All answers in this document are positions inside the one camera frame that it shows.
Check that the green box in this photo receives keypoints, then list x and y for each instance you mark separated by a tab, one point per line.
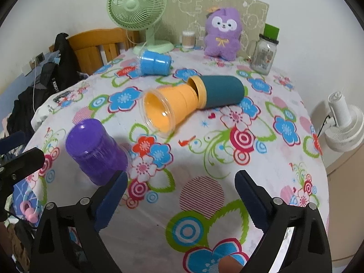
271	31

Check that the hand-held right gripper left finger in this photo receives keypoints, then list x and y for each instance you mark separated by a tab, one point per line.
111	198

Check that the wooden chair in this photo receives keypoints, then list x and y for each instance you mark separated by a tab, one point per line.
88	48

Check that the blue patterned cloth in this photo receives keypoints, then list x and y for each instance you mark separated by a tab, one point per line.
24	189

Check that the purple cup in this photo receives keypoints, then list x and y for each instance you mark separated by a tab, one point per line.
93	150

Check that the glass jar with black lid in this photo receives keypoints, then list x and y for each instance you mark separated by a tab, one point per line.
263	58

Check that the blue cup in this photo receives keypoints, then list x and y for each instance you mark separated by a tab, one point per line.
155	62

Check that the person's right hand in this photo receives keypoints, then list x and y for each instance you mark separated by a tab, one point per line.
231	266

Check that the cotton swab container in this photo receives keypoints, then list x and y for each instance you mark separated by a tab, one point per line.
188	39

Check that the floral tablecloth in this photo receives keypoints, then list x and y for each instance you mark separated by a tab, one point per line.
184	159

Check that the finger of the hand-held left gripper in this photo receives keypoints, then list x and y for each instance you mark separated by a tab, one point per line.
24	162
12	140

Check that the green desk fan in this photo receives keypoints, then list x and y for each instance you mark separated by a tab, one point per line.
136	2

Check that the dark clothes pile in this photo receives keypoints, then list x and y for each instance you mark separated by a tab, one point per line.
25	111

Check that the black backpack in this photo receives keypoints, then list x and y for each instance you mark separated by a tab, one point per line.
65	59

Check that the white floor fan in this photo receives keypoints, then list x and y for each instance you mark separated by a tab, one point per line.
344	130

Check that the teal cup with orange rim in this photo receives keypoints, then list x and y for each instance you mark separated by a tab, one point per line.
224	91

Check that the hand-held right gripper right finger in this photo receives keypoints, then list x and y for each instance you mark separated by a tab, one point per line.
250	199

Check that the purple plush toy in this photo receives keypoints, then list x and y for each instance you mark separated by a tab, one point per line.
223	39

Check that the printed cardboard sheet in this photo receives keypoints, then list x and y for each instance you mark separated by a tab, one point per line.
187	8

